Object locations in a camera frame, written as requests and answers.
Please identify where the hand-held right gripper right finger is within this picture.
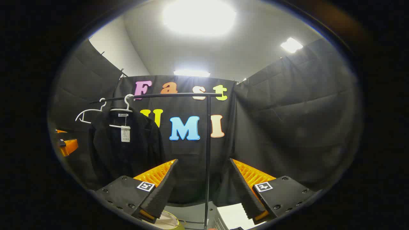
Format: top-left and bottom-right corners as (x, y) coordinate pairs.
(229, 158), (317, 225)

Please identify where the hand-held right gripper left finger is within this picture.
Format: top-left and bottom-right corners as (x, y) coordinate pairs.
(95, 159), (179, 224)

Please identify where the black knit cardigan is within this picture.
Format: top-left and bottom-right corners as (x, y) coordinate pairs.
(88, 109), (166, 192)

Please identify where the white clothes hanger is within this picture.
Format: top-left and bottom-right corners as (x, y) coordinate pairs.
(109, 94), (135, 130)
(75, 98), (107, 124)

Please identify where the black metal clothes rack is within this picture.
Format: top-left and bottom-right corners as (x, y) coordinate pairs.
(89, 92), (224, 230)

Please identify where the white flat panel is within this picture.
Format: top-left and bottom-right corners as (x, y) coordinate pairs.
(211, 203), (266, 230)

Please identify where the black backdrop cloth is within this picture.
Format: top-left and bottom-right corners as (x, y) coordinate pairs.
(48, 38), (363, 205)

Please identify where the small ceiling light panel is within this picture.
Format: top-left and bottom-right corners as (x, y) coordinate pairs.
(281, 37), (303, 53)

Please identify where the large ceiling light panel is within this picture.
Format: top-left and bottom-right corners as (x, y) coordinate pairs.
(163, 0), (237, 35)

